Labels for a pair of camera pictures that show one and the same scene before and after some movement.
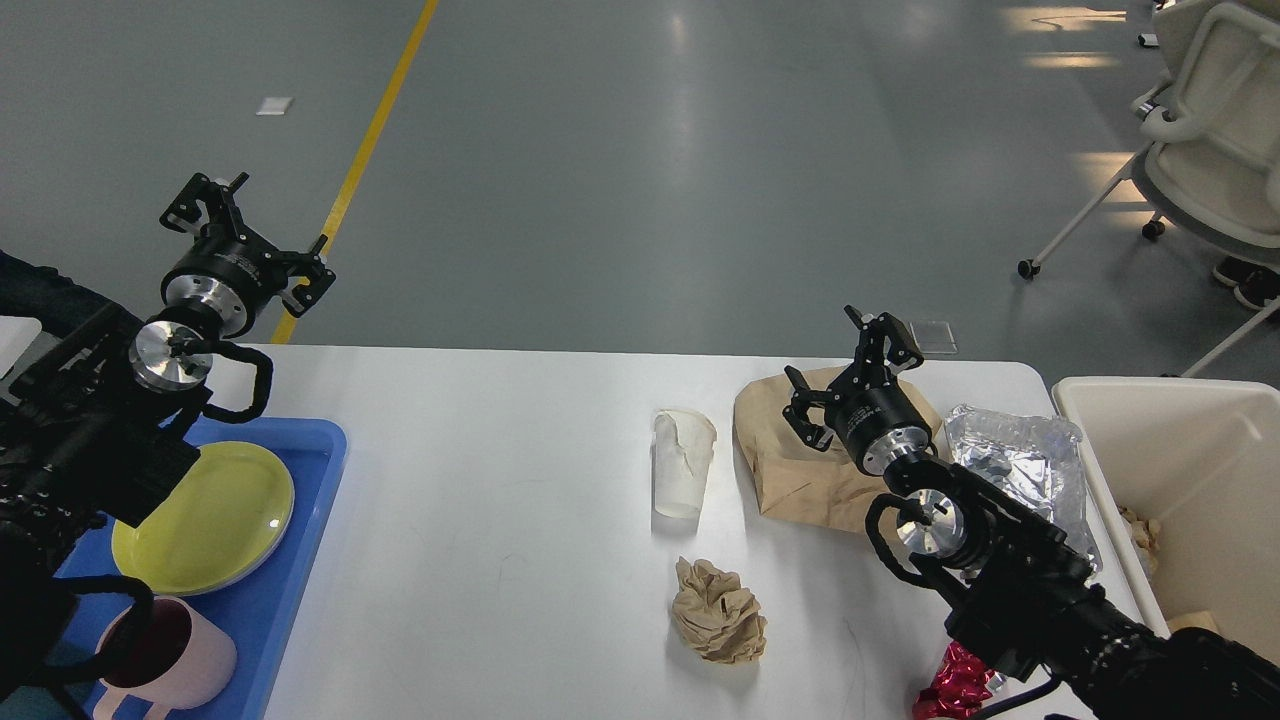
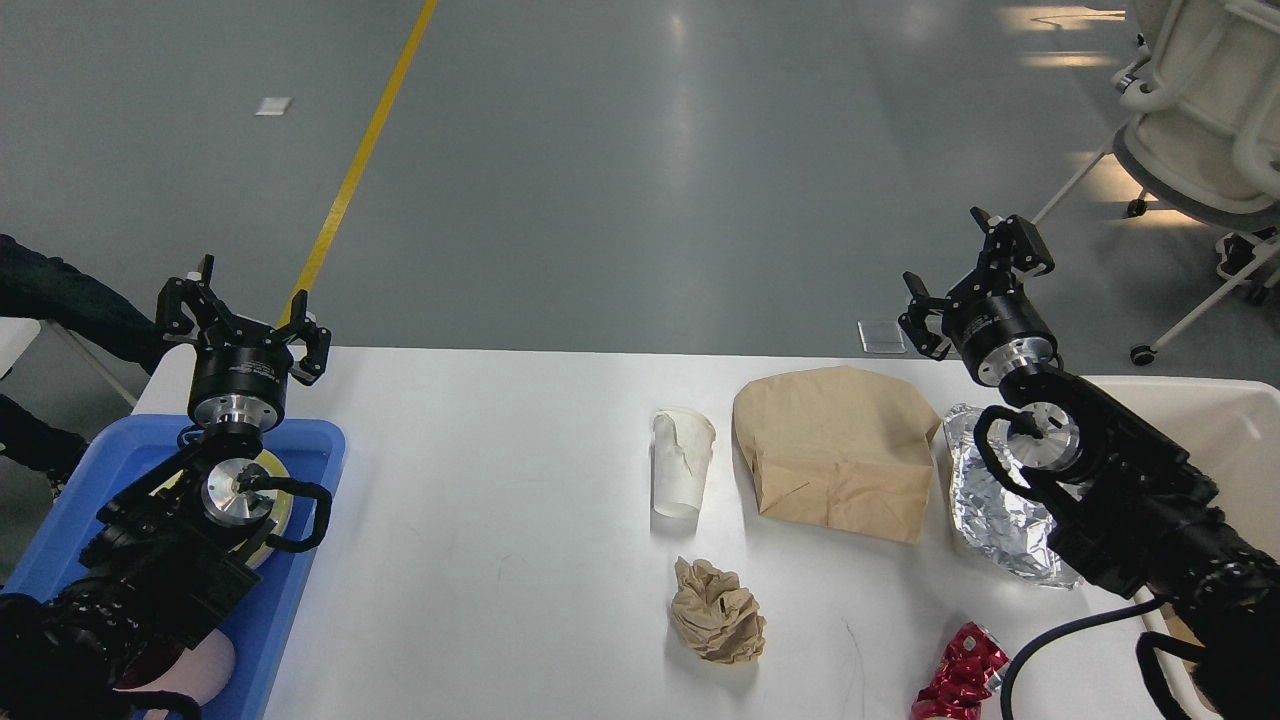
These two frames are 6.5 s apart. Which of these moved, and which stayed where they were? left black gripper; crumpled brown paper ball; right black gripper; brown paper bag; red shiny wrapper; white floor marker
Moved: right black gripper; left black gripper
Stayed: white floor marker; brown paper bag; crumpled brown paper ball; red shiny wrapper
